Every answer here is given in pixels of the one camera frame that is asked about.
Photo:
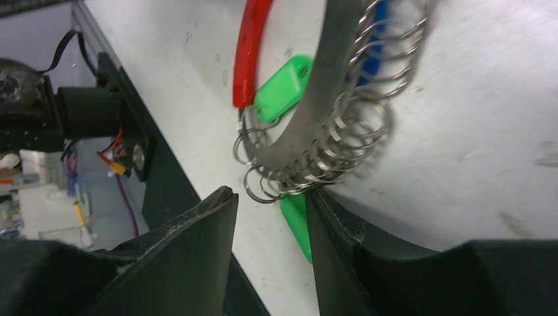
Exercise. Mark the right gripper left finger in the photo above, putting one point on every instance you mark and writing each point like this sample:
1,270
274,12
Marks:
47,277

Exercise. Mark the clutter beyond table edge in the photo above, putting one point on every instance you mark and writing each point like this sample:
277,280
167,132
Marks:
40,199

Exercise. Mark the aluminium frame rail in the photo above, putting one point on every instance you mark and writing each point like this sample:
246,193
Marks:
93,48

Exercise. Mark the green capped key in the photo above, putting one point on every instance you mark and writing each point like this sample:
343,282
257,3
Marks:
293,208

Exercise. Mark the blue key tag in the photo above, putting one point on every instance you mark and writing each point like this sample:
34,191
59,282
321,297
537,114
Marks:
368,46

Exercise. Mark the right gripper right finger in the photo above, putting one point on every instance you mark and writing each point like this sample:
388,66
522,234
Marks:
361,269

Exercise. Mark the large keyring with red sleeve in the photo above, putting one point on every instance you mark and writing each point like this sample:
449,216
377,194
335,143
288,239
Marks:
334,127

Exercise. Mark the green key tag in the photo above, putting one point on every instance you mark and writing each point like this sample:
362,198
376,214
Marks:
283,89

